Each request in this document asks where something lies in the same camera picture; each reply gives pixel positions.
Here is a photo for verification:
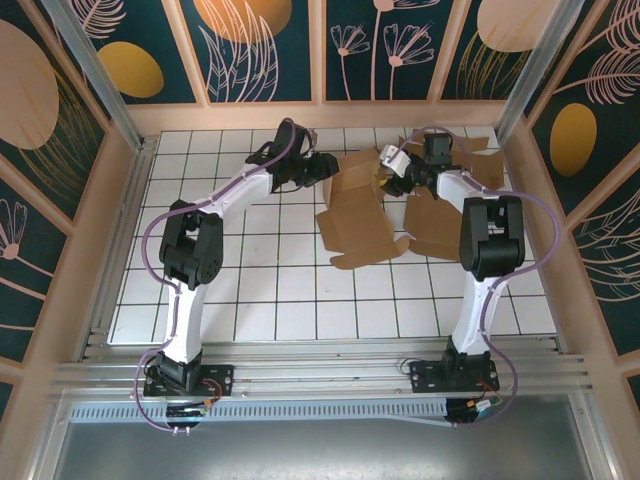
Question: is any small circuit board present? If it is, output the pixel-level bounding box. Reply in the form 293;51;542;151
446;397;505;426
164;403;210;420

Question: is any aluminium rail frame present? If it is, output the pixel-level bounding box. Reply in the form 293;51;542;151
49;335;599;401

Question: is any grey slotted cable duct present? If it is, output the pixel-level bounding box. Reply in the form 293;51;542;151
67;397;454;427

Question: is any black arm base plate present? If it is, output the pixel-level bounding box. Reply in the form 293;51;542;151
408;359;501;395
143;363;236;399

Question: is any aluminium side rail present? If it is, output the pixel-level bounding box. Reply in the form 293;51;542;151
74;133;160;362

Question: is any brown cardboard box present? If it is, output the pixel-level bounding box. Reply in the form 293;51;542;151
314;146;414;272

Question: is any aluminium corner post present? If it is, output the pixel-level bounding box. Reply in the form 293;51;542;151
496;0;586;147
42;0;147;151

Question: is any grey metal sheet panel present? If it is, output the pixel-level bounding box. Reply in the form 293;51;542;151
47;394;609;480

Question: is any purple cable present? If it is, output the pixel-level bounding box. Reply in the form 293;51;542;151
397;125;560;429
134;117;296;433

